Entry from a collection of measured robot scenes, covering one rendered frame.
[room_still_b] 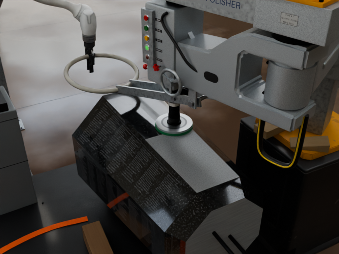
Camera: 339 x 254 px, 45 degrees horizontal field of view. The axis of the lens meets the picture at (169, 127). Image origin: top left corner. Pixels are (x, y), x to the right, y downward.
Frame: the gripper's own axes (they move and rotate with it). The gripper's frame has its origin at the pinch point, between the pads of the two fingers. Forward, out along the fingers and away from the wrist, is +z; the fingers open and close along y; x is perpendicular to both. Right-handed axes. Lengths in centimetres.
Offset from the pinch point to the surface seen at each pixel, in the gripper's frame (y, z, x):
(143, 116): 69, -2, 6
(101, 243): 96, 65, -34
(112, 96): 36.3, 2.6, 0.4
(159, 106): 63, -1, 21
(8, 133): 20, 24, -64
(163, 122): 85, -7, 10
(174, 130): 95, -8, 12
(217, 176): 137, -11, 10
